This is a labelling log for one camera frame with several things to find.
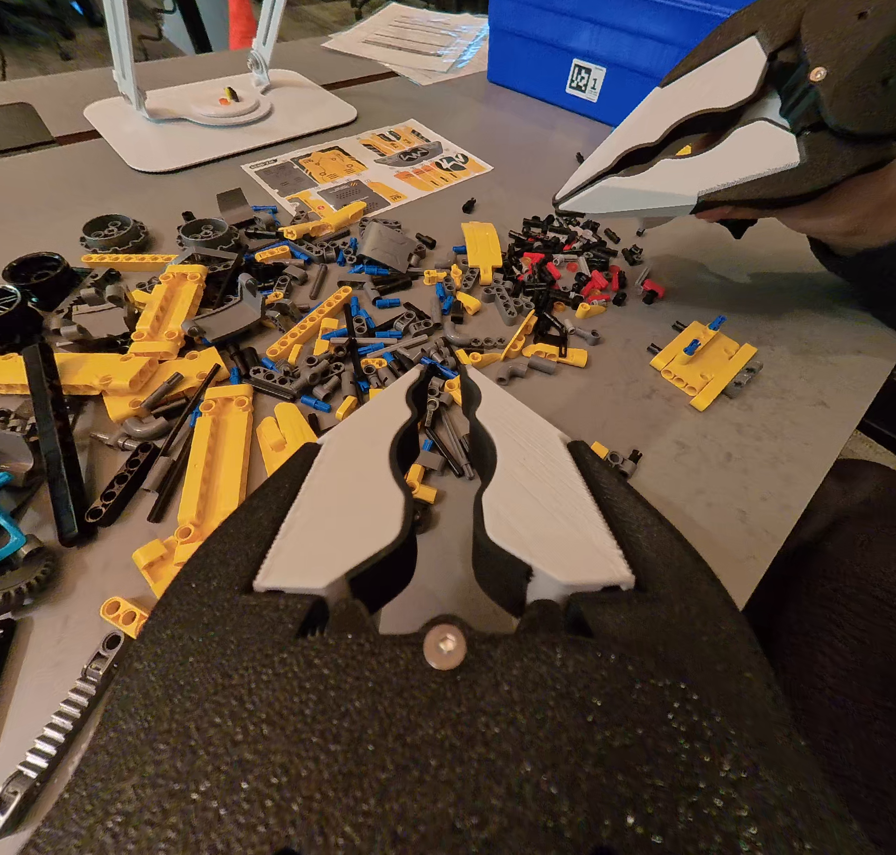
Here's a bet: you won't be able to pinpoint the yellow toy brick subassembly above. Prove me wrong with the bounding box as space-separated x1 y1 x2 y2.
647 316 760 411

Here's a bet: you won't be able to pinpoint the person's dark trouser leg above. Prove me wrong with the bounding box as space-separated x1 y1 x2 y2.
742 456 896 855

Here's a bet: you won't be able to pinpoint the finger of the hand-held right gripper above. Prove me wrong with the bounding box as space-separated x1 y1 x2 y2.
552 35 772 210
558 122 802 218

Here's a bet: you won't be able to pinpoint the white stand base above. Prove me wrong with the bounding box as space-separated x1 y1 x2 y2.
84 0 358 174

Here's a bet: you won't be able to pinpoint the long black beam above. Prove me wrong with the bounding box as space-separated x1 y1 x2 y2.
21 343 95 547

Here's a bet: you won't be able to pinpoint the person's right hand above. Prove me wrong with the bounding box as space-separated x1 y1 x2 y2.
696 189 896 257

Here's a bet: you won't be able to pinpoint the black flat pad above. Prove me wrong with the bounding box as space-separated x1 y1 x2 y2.
0 103 57 153

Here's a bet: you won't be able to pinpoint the blue plastic bin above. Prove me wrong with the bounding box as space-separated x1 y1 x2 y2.
486 0 792 128

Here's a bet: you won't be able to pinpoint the dark grey wheel rim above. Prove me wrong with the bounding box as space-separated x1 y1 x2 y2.
176 217 242 254
80 213 149 254

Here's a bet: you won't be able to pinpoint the grey toy gear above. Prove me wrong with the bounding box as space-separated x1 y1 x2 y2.
0 543 60 614

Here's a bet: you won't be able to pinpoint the white paper sheets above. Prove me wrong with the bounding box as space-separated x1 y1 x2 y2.
322 1 491 86

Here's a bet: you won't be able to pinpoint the pile of toy building pieces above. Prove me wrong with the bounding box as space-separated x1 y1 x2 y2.
0 190 666 639

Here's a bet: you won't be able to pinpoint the black toothed gear rack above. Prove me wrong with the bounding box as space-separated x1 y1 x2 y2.
0 631 127 835

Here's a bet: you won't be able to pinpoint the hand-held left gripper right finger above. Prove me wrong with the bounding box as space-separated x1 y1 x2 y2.
456 364 638 619

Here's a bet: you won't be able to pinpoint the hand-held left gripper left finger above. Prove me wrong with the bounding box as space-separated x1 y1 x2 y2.
252 364 431 614

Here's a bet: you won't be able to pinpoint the black toy tyre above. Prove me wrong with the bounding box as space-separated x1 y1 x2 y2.
0 283 43 352
0 252 78 310

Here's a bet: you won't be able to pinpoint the yellow grey sticker sheet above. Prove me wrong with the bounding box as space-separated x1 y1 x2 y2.
241 119 492 219

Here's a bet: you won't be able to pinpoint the orange red object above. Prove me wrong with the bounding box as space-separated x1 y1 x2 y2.
213 0 260 48

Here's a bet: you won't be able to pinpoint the small yellow grey connector assembly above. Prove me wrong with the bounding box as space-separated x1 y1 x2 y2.
591 441 644 480

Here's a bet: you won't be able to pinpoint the blue frame piece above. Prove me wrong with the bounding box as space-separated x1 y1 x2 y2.
0 470 36 569

